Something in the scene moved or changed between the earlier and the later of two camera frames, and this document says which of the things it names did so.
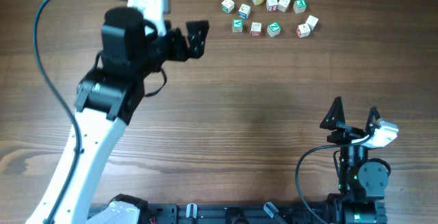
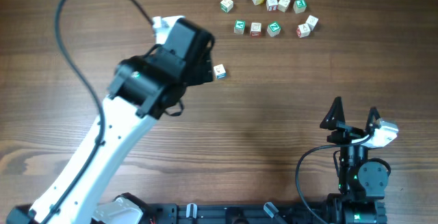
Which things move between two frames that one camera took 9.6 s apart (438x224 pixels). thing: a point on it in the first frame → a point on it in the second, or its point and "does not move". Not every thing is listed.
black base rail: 267,213 does not move
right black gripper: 349,133 does not move
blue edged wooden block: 244,11 → 220,71
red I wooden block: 272,3 does not move
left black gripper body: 171,45 → 200,73
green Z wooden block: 274,29 does not move
